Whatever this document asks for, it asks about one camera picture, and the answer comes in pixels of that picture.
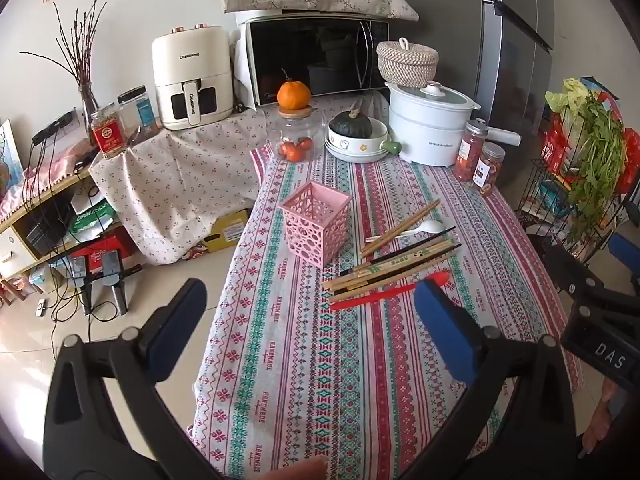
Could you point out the grey black device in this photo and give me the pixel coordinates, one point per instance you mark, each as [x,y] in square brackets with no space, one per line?
[114,275]
[80,275]

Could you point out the yellow cardboard box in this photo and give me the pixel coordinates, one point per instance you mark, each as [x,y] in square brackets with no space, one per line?
[227,232]

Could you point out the grey refrigerator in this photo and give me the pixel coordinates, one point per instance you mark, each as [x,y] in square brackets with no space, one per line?
[515,75]

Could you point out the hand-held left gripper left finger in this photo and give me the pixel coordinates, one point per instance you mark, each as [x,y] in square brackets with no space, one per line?
[181,330]

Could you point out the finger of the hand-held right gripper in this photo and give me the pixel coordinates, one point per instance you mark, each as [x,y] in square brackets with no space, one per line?
[624,255]
[567,267]

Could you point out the small white device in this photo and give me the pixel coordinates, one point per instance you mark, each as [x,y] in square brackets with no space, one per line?
[41,307]

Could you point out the green plastic bag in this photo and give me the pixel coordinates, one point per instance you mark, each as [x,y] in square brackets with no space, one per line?
[92,217]

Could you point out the dried branches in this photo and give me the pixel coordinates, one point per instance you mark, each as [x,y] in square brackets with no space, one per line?
[75,45]

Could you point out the person's left hand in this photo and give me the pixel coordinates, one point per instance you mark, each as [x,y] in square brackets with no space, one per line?
[295,471]

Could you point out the woven basket with lid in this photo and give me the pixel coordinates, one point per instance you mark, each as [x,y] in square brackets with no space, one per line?
[407,62]

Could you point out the white small-flower cloth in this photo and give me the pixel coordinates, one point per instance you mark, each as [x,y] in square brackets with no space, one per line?
[175,185]

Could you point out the red box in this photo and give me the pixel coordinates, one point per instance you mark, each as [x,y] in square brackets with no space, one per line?
[107,255]

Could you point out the patterned bamboo chopstick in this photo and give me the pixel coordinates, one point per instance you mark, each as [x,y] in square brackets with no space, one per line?
[390,265]
[395,272]
[385,281]

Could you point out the jar of dried fruit slices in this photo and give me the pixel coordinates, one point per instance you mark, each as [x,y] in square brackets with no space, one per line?
[487,170]

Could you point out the black microwave oven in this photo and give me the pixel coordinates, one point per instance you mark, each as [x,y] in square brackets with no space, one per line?
[310,55]

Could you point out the red plastic spoon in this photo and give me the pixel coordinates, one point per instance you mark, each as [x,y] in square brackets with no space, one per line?
[380,298]

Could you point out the red snack packages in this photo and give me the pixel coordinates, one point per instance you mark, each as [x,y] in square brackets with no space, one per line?
[557,147]

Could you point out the dark green kabocha squash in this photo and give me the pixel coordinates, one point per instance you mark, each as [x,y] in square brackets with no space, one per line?
[352,124]

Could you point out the striped patterned tablecloth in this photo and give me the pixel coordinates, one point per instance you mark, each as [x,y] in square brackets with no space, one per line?
[310,360]

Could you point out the large orange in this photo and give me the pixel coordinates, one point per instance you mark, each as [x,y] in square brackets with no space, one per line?
[294,95]

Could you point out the clear jar black lid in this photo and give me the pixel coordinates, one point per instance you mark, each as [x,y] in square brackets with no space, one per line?
[137,112]

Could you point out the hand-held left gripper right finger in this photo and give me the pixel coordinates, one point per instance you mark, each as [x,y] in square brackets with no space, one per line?
[445,330]

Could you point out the glass jar with wooden lid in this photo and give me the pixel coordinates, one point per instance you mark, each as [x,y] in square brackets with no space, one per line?
[295,127]

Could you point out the cream air fryer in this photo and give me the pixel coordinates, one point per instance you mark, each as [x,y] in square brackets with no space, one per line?
[192,70]

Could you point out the pink cloth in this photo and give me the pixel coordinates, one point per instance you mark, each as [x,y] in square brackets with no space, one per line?
[45,165]

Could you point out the wooden low cabinet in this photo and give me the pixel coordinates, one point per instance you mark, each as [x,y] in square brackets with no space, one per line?
[30,230]

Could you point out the black power strip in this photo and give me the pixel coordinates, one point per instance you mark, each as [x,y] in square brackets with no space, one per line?
[52,129]

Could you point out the glass pot lid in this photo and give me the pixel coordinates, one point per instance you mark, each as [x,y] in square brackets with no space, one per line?
[435,95]

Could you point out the person's right hand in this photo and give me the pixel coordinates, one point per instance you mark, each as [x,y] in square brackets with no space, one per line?
[602,415]

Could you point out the pink perforated utensil holder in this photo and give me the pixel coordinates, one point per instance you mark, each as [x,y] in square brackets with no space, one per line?
[315,230]

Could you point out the black chopstick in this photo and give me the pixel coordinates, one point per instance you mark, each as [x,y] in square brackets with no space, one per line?
[425,260]
[415,244]

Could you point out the white plastic spoon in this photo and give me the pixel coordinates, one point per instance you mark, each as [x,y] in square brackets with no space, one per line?
[430,226]

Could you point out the white electric cooking pot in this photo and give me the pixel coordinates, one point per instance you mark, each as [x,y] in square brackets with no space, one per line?
[425,132]

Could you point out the framed picture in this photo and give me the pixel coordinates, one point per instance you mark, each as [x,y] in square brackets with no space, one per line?
[9,160]

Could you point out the small tangerine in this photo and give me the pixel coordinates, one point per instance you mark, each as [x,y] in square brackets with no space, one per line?
[288,151]
[304,143]

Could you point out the leafy green vegetables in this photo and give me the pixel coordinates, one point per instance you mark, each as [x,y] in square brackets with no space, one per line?
[597,160]

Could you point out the glass vase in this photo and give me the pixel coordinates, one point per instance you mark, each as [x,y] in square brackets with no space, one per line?
[89,107]

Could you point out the red label glass jar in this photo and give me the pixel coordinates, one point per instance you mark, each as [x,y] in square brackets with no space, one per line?
[107,132]

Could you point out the jar of red goji berries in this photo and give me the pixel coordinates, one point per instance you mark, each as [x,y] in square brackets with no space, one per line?
[470,152]

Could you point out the white plate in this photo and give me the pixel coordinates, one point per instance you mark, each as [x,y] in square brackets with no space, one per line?
[350,157]

